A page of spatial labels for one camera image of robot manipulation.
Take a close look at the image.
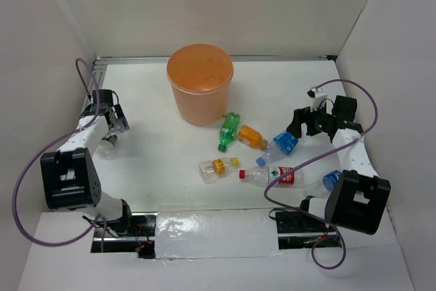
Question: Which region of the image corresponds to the clear bottle blue label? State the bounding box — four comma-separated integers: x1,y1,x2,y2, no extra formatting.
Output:
255,131,298,167

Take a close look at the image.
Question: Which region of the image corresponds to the small clear bottle yellow cap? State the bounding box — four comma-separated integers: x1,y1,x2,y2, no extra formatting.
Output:
198,157,240,184

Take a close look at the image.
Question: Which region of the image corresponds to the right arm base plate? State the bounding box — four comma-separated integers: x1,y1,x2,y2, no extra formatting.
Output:
268,209,341,250

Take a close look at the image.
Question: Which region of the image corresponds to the clear bottle red label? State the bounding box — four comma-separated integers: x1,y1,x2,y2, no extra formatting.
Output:
238,166,305,189

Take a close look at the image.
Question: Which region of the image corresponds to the orange plastic bottle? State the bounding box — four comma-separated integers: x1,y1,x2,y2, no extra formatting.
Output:
237,125,268,151

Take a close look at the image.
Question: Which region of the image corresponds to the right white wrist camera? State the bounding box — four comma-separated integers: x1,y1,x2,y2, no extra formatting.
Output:
307,88,328,112

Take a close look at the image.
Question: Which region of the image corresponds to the crushed bottle blue cap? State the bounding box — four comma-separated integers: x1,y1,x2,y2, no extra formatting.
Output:
304,170,341,199

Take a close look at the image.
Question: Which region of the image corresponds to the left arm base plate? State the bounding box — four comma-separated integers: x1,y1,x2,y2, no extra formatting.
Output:
91,212,157,259

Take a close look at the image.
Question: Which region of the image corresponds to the clear bottle under left gripper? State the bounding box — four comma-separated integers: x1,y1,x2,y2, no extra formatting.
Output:
95,134,119,158

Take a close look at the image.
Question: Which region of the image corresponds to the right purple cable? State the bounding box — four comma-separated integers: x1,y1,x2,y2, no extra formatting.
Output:
264,79,379,271

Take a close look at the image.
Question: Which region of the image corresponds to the purple cable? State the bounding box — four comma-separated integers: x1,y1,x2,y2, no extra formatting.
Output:
264,79,379,271
12,57,110,253

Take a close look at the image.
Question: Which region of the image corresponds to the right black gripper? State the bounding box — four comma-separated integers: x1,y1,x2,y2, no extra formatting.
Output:
287,100,335,139

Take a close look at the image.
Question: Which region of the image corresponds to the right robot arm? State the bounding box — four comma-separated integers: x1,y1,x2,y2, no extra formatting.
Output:
287,89,391,235

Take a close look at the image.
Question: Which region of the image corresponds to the silver tape sheet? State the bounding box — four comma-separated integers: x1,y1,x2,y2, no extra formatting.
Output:
155,209,281,259

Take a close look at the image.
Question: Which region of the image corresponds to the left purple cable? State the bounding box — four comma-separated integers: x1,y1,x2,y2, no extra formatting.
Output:
12,57,110,253

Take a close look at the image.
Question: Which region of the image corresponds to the orange plastic bin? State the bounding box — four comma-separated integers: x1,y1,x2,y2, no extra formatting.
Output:
166,44,234,125

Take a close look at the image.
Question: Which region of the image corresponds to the green plastic bottle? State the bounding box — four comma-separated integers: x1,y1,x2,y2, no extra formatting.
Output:
217,112,240,153

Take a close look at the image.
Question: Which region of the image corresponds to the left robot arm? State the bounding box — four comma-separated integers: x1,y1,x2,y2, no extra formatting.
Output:
40,89,135,236

